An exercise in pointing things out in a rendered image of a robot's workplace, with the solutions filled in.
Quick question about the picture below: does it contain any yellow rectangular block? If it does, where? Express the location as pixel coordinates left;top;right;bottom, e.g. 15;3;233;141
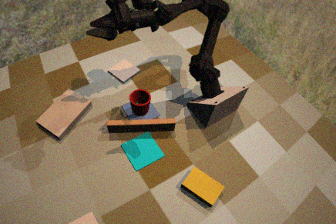
181;167;224;207

